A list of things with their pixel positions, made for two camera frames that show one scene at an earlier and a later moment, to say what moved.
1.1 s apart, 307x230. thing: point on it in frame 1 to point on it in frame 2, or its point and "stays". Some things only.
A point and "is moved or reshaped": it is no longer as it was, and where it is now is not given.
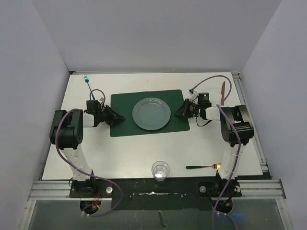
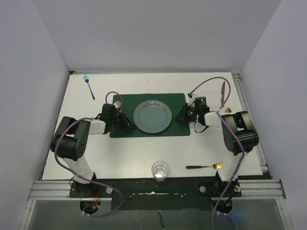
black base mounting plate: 147,193 stays
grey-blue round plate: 151,113 stays
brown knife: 222,93 stays
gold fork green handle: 215,166 stays
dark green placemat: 123,104 is moved or reshaped
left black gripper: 114,117 to 126,125
